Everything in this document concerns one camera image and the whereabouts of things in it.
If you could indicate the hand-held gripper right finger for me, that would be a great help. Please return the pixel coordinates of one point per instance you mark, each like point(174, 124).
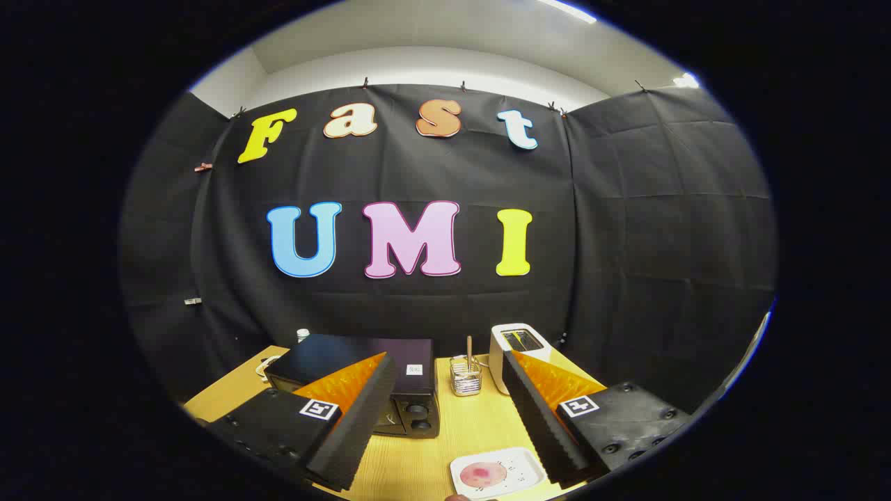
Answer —
point(539, 417)

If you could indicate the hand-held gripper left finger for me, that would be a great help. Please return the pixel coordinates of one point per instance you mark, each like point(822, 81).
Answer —
point(362, 417)

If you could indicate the white square plate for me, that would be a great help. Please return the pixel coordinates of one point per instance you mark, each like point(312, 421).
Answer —
point(522, 465)

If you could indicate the black toaster oven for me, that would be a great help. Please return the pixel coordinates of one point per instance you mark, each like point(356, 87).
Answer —
point(348, 351)

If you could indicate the pink ham slice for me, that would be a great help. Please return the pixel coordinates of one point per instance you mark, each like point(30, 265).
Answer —
point(483, 475)

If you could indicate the white bread toaster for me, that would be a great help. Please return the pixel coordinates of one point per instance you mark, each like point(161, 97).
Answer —
point(497, 365)

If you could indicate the ceiling light strip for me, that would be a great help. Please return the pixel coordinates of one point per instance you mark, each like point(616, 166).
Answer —
point(567, 10)
point(686, 81)

